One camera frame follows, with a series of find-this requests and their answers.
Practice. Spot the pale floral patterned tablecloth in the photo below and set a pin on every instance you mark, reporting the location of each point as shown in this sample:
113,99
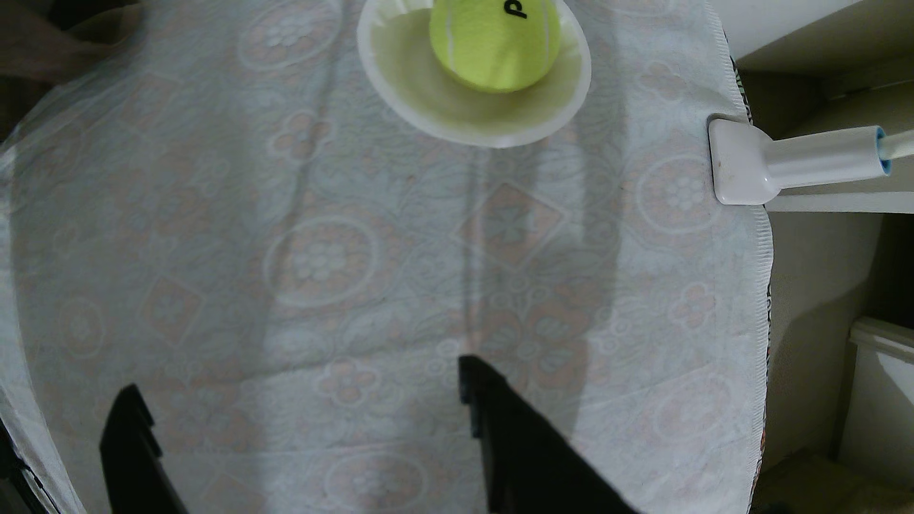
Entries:
285,250

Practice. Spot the yellow Pacer tennis ball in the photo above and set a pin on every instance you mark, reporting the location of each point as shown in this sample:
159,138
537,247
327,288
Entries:
493,50

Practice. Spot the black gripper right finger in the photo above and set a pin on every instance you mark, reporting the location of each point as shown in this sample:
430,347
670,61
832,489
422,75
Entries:
528,457

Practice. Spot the white paper bowl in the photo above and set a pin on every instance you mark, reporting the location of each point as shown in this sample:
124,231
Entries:
428,100

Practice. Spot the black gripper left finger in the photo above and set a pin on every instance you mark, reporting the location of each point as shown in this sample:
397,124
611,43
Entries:
136,457

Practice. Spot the white box furniture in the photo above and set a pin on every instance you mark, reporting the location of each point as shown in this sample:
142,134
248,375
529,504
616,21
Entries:
885,407

